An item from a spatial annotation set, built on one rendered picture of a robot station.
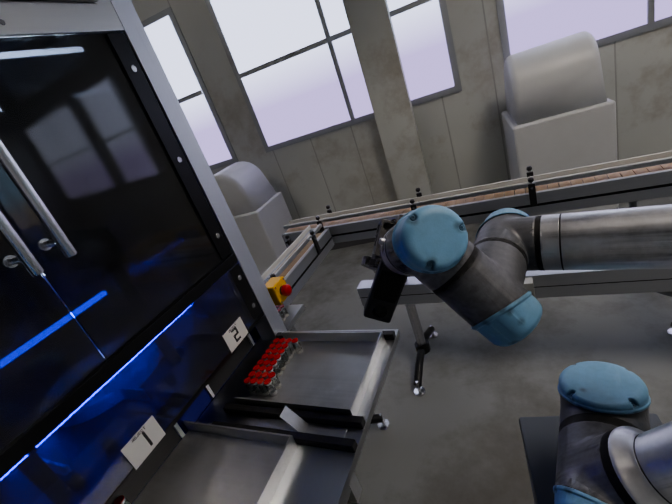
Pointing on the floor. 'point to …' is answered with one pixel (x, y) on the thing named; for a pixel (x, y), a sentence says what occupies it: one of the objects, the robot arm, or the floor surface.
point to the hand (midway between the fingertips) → (381, 269)
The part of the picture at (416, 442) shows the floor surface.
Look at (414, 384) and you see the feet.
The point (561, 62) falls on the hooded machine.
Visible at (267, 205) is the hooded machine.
